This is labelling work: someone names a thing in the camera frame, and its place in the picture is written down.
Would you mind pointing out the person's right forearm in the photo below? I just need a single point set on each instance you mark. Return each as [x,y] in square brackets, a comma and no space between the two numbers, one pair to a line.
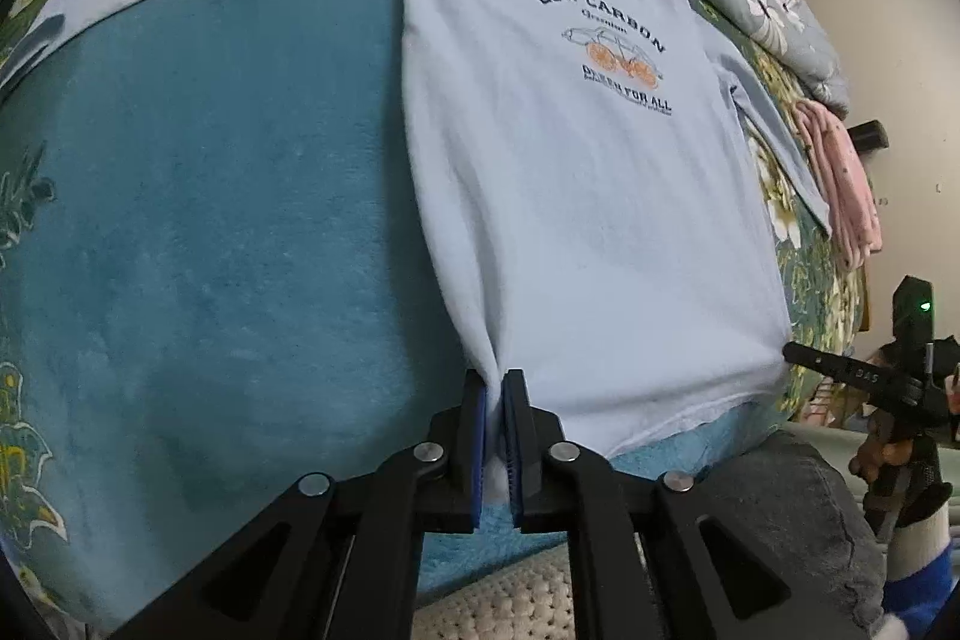
[919,565]

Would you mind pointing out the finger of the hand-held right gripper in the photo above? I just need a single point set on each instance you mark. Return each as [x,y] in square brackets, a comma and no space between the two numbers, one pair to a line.
[847,374]

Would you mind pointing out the teal floral blanket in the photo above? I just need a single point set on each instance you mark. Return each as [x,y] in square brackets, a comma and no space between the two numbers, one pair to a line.
[225,235]

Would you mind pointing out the black wall fixture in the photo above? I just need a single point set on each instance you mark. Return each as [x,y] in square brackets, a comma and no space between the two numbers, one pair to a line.
[870,136]

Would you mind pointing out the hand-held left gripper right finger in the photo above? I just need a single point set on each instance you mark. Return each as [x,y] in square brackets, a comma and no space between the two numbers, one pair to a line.
[514,452]

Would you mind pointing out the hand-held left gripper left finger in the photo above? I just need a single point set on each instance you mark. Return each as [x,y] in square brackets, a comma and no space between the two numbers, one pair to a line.
[478,452]

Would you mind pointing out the light blue printed t-shirt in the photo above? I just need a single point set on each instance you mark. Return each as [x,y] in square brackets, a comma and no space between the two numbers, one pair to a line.
[585,197]

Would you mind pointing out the pink garment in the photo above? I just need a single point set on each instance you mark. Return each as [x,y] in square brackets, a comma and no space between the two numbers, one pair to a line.
[844,183]

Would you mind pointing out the light blue floral quilt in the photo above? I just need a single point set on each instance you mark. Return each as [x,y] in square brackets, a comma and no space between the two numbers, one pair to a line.
[780,33]

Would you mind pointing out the beige knit mattress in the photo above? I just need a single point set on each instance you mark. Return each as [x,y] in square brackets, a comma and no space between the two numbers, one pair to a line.
[495,602]

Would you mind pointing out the person's right hand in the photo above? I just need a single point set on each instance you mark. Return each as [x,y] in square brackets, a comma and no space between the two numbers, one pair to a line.
[877,460]

